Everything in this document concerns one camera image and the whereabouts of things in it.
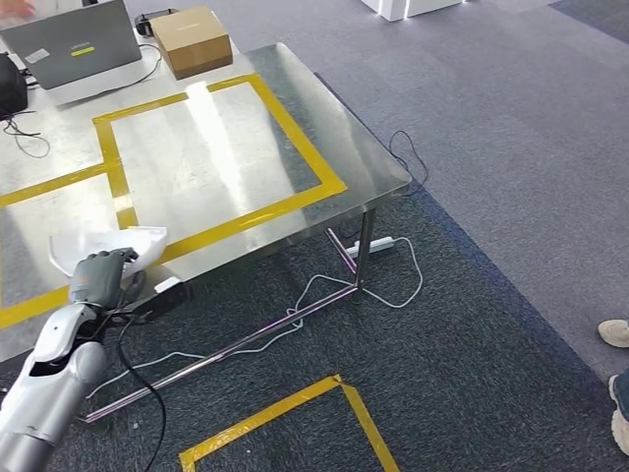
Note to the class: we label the white plastic shell part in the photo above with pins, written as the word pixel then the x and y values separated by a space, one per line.
pixel 142 241

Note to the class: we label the stainless steel workbench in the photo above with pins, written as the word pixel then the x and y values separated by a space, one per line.
pixel 196 163

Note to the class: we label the white power strip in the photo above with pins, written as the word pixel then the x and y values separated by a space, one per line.
pixel 373 246

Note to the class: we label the yellow floor tape square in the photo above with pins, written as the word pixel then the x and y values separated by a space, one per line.
pixel 363 417

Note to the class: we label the brown cardboard box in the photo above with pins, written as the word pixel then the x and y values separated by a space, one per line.
pixel 191 39

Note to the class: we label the white lit plinth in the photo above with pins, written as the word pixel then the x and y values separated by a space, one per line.
pixel 422 8

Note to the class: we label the grey laptop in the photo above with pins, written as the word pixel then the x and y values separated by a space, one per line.
pixel 74 42

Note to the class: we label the black carry case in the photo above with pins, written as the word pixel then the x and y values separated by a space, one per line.
pixel 12 88

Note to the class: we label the person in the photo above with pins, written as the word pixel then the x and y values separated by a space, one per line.
pixel 620 417
pixel 14 6

